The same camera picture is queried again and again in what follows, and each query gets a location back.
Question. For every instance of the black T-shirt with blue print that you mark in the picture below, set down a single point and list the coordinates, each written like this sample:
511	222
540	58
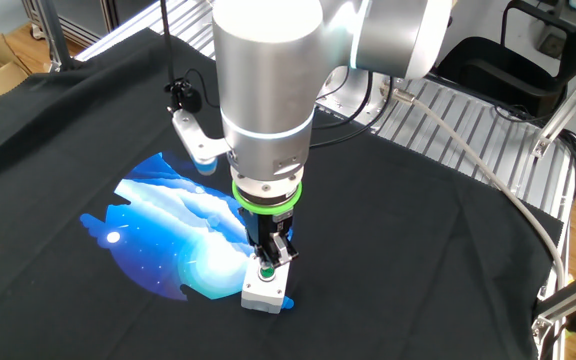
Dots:
393	250

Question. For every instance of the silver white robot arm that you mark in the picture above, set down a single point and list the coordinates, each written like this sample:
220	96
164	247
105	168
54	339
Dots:
268	75

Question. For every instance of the aluminium frame strut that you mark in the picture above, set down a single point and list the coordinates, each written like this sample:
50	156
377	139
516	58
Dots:
573	295
568	105

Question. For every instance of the dark frame post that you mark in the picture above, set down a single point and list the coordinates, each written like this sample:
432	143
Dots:
58	40

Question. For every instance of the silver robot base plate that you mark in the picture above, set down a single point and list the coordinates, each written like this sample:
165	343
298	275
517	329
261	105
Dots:
368	120

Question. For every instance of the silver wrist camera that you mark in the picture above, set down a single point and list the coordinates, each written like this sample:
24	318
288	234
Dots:
195	140

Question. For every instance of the white green push-button box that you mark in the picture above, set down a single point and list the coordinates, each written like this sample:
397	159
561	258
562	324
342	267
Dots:
263	295

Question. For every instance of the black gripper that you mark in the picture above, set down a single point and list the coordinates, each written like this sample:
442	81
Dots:
265	225

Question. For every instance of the black office chair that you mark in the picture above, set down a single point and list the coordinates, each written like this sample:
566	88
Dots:
508	70

